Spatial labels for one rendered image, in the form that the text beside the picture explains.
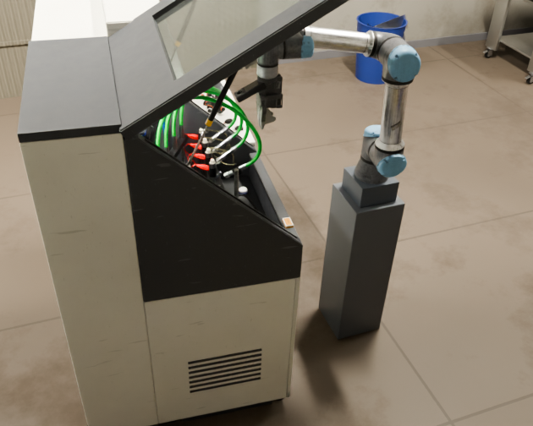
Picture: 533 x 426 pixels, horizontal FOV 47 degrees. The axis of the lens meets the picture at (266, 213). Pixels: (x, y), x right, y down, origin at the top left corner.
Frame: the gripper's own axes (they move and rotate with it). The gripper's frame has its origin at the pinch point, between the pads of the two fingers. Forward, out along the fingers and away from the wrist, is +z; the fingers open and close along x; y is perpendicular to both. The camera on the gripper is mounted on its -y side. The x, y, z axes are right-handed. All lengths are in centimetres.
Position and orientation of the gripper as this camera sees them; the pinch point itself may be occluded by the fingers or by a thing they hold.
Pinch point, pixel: (260, 126)
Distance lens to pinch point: 227.0
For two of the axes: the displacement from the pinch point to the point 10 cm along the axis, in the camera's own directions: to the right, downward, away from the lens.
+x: -2.6, -5.8, 7.7
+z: -0.3, 8.0, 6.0
